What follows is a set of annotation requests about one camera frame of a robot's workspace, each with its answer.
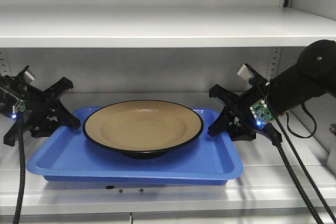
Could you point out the blue plastic tray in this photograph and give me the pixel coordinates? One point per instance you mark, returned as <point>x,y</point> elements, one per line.
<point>69,156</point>

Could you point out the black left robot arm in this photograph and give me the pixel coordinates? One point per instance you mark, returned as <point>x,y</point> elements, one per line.
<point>13,89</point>

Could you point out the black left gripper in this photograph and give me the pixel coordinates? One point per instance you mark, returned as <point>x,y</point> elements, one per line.
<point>44,113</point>

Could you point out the white upper cabinet shelf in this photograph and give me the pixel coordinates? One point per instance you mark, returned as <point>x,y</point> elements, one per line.
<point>155,27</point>

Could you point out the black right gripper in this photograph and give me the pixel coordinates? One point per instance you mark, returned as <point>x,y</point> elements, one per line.
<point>237,119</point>

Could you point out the white lower cabinet shelf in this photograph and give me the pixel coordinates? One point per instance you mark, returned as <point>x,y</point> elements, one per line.
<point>264,184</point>

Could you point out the beige plate with black rim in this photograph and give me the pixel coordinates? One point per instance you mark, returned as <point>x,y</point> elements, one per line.
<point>143,128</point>

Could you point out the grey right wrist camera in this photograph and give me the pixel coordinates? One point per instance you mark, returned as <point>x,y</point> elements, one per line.
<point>246,72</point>

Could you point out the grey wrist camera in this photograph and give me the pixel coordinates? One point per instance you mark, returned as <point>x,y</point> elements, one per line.
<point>28,76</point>
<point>246,72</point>

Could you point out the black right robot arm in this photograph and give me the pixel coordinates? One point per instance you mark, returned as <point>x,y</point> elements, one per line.
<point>313,75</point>

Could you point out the green circuit board left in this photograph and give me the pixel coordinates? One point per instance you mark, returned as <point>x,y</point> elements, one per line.
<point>19,106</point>

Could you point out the white cabinet shelf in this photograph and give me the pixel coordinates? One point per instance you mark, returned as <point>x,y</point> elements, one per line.
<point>155,27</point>
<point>264,184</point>

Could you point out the green circuit board right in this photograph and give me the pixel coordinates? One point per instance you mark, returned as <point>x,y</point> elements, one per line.
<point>261,113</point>

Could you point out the green circuit board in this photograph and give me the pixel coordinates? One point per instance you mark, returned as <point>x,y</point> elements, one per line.
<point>261,113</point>
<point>19,106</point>

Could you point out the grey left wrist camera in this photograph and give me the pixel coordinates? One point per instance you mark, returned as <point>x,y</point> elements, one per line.
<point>28,76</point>

